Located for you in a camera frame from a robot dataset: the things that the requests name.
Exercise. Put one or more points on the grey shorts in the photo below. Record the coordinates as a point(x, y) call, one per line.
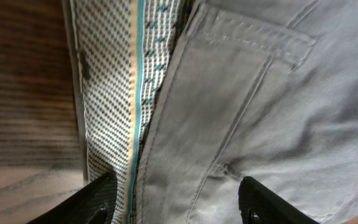
point(183, 99)

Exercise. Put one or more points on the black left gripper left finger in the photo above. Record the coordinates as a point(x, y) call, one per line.
point(93, 204)

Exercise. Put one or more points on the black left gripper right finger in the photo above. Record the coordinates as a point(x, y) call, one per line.
point(259, 205)

